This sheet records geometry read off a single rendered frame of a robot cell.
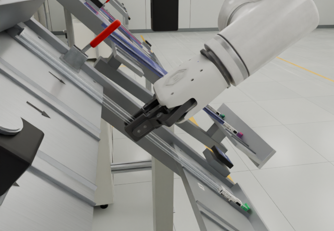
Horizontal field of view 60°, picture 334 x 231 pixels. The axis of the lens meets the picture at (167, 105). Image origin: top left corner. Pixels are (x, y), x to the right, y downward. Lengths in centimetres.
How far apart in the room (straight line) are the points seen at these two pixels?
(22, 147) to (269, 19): 37
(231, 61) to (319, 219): 150
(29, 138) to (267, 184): 186
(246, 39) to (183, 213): 136
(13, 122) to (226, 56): 32
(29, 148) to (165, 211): 85
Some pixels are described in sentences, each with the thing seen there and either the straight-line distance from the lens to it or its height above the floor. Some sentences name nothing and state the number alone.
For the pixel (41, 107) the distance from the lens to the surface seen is 33.
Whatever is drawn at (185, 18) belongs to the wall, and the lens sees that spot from 818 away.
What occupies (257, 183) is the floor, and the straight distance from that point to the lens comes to 197.
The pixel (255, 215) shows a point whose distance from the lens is 63.
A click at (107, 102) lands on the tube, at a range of 45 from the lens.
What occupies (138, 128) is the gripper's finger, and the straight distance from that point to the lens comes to 46.
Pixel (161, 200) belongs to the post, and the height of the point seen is 52.
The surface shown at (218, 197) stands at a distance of 57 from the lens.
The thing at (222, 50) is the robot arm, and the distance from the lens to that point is 43.
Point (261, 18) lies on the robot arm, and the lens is 45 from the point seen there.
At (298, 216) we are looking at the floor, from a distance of 182.
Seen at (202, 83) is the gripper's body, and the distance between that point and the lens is 42.
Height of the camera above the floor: 115
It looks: 22 degrees down
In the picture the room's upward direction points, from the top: straight up
